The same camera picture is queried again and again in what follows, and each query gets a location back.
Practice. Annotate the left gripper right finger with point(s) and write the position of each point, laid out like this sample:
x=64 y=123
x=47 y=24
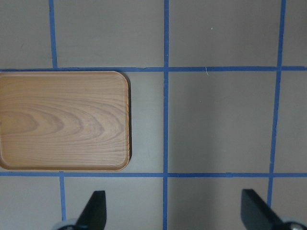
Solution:
x=257 y=215

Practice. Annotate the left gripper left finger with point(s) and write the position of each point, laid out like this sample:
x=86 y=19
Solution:
x=93 y=216

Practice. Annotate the wooden tray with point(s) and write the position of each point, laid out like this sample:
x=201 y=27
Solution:
x=66 y=120

